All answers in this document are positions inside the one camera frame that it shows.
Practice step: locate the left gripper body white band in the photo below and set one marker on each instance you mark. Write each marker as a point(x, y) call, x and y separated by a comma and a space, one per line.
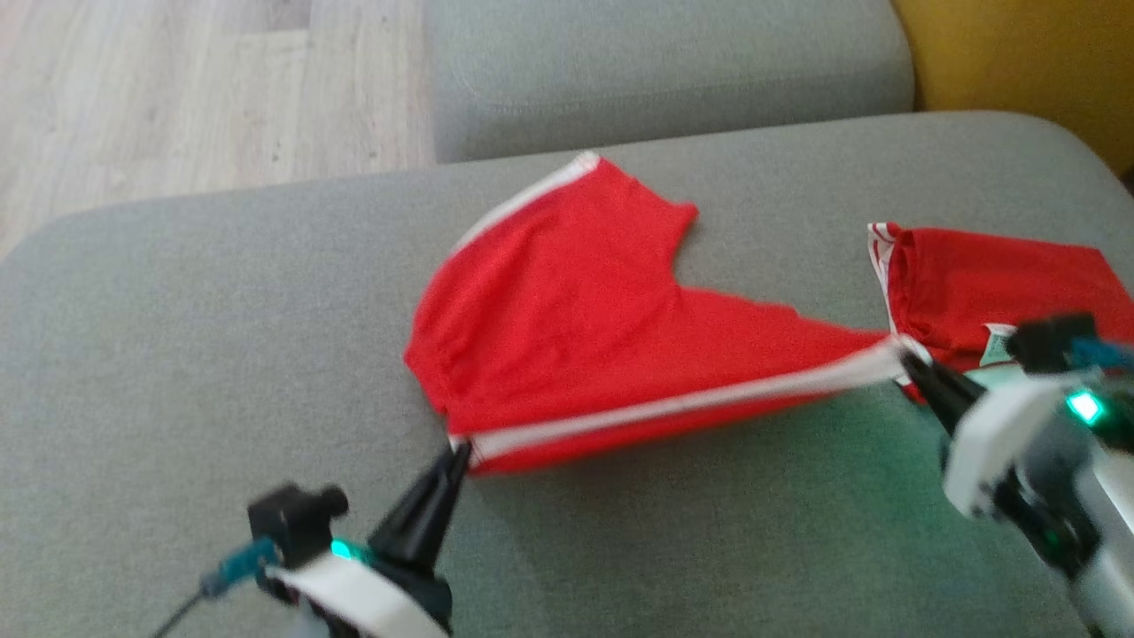
point(363, 594)

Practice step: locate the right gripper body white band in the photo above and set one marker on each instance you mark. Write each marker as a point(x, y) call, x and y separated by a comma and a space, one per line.
point(1001, 443)

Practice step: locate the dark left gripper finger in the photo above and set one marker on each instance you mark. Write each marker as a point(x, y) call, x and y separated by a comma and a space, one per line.
point(403, 527)
point(447, 501)

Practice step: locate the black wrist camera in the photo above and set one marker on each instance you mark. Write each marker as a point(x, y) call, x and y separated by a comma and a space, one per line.
point(292, 523)
point(1050, 341)

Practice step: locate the red Bulls 23 shorts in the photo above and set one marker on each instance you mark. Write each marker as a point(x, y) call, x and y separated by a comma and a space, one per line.
point(567, 328)

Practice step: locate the grey sofa seat cushion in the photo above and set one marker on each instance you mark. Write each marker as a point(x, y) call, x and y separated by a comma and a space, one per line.
point(221, 337)

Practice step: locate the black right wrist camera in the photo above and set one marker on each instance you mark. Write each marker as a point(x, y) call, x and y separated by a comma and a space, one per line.
point(1050, 341)

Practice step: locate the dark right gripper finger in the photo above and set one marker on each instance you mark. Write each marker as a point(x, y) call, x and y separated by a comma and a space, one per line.
point(961, 385)
point(930, 394)

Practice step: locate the red Bulls jersey shirt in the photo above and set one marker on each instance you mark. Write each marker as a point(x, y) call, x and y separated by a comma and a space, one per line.
point(983, 283)

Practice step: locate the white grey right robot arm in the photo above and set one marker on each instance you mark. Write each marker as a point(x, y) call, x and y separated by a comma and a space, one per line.
point(1085, 523)

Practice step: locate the yellow panel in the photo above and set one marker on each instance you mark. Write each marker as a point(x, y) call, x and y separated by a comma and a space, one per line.
point(1028, 62)

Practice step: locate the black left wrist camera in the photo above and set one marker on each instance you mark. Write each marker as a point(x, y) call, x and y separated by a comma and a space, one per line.
point(292, 523)

